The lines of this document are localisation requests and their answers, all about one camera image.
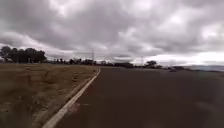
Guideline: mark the tall thin pylon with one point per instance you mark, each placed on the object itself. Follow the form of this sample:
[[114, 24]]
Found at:
[[93, 55]]

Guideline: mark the row of distant trees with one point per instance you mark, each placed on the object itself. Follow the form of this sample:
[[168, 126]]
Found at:
[[86, 62]]

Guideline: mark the dark tree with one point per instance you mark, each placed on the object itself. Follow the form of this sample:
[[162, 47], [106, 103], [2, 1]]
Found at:
[[151, 63]]

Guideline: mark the dark asphalt road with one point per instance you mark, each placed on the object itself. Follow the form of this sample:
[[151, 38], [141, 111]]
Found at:
[[143, 100]]

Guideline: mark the pale concrete kerb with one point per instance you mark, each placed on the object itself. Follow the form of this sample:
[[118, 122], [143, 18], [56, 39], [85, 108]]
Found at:
[[70, 103]]

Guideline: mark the dry brown grass field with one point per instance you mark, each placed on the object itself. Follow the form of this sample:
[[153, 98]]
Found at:
[[30, 86]]

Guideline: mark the clump of dark trees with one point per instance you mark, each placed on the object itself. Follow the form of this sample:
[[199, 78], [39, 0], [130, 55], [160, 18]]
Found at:
[[23, 55]]

